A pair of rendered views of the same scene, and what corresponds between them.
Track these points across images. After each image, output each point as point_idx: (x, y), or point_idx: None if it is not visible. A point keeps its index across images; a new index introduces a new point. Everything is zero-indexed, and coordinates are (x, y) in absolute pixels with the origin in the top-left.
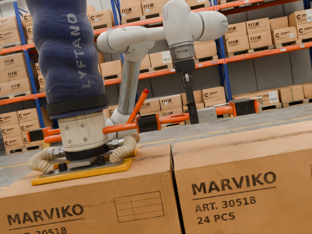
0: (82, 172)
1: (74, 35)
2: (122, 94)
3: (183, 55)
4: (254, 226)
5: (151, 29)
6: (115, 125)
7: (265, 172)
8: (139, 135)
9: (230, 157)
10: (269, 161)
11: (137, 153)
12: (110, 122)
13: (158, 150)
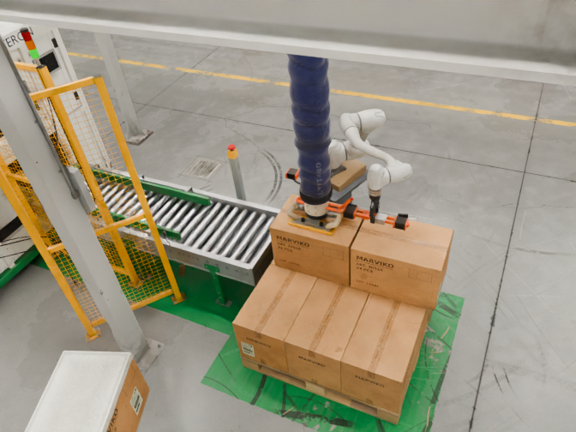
0: (311, 229)
1: (318, 172)
2: None
3: (373, 195)
4: (380, 278)
5: (369, 150)
6: (333, 204)
7: (389, 263)
8: None
9: (377, 251)
10: (392, 261)
11: None
12: (343, 150)
13: (356, 217)
